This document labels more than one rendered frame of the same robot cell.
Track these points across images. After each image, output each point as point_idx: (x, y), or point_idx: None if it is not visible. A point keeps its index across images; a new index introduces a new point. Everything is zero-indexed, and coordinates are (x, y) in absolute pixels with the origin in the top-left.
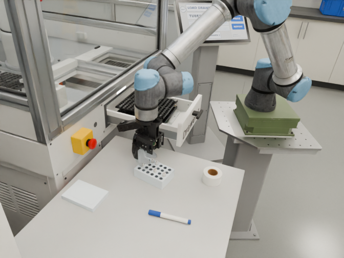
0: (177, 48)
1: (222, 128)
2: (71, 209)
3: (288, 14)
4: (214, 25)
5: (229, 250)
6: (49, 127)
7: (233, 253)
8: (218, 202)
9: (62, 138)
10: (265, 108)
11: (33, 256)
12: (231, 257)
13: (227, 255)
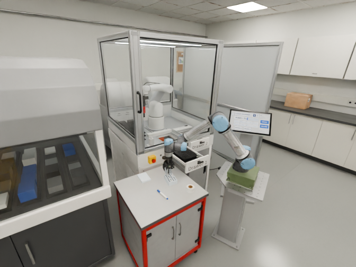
0: (188, 133)
1: (217, 174)
2: (137, 179)
3: (226, 128)
4: (204, 127)
5: (217, 246)
6: (139, 150)
7: (218, 248)
8: (184, 198)
9: (144, 156)
10: (238, 170)
11: (118, 187)
12: (215, 249)
13: (214, 247)
